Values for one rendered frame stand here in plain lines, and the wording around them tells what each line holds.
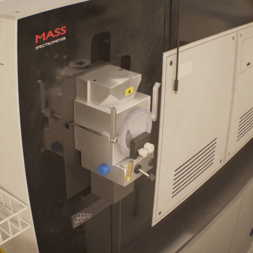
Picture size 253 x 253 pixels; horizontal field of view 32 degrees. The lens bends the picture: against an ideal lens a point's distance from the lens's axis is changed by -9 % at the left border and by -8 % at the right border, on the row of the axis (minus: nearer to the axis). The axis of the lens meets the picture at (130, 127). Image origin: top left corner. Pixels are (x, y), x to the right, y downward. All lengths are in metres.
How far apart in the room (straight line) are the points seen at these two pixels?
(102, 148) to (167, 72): 0.29
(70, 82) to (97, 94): 0.05
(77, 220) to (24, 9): 0.45
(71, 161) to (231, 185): 0.79
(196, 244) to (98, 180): 0.58
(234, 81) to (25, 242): 0.81
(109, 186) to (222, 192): 0.69
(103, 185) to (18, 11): 0.39
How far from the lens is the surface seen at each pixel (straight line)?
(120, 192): 0.89
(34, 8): 0.69
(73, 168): 0.87
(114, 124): 0.75
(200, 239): 1.40
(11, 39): 0.68
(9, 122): 0.74
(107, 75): 0.81
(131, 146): 0.80
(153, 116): 0.84
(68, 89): 0.80
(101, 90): 0.77
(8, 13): 0.69
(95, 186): 0.90
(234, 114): 1.45
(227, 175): 1.58
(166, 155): 1.12
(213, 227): 1.46
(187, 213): 1.39
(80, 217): 0.93
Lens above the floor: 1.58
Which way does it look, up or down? 27 degrees down
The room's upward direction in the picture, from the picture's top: 2 degrees clockwise
